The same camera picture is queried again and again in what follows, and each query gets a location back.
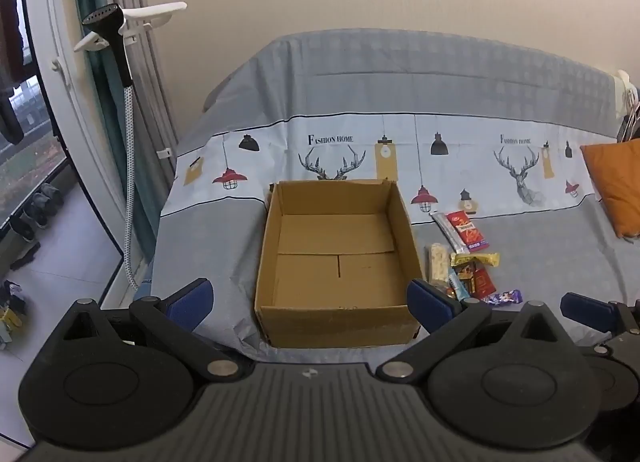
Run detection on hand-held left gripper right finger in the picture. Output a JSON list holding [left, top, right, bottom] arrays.
[[375, 279, 577, 384]]

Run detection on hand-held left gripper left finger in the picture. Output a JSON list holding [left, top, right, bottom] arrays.
[[50, 278, 241, 384]]

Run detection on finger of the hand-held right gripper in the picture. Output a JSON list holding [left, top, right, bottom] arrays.
[[560, 292, 640, 339]]

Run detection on blue snack bar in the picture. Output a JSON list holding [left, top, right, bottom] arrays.
[[446, 269, 471, 301]]

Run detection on white nougat bar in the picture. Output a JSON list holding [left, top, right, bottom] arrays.
[[425, 242, 449, 289]]

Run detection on orange brown snack packet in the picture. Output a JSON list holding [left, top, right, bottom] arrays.
[[457, 264, 479, 293]]

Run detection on red square snack packet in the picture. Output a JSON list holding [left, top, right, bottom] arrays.
[[472, 267, 497, 299]]

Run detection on yellow candy packet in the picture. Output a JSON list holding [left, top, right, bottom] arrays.
[[450, 252, 501, 269]]

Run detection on purple candy wrapper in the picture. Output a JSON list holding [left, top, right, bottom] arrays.
[[482, 289, 524, 307]]

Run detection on brown cardboard box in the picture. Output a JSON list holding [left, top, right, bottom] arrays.
[[254, 179, 422, 349]]

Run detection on silver snack packet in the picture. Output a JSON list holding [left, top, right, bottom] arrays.
[[430, 211, 471, 254]]

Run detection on red snack packet blue edge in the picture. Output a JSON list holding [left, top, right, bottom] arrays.
[[446, 211, 490, 249]]

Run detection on orange pillow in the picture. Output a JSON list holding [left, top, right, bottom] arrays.
[[580, 138, 640, 239]]

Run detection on grey shoes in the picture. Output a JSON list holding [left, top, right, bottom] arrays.
[[27, 183, 66, 229]]

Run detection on yellow toy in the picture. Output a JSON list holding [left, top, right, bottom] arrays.
[[0, 280, 26, 350]]

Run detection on black shoes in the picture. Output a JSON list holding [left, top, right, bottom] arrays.
[[9, 209, 42, 244]]

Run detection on grey curtain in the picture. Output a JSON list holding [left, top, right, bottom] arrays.
[[107, 0, 177, 243]]

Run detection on hanging dark clothes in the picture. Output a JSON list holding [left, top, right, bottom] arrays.
[[0, 0, 27, 145]]

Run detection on white plastic hanger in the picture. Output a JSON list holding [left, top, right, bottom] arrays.
[[73, 1, 188, 53]]

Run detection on white window frame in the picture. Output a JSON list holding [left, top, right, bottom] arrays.
[[22, 0, 128, 303]]

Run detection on black garment steamer with hose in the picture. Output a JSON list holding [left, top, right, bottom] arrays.
[[82, 3, 145, 293]]

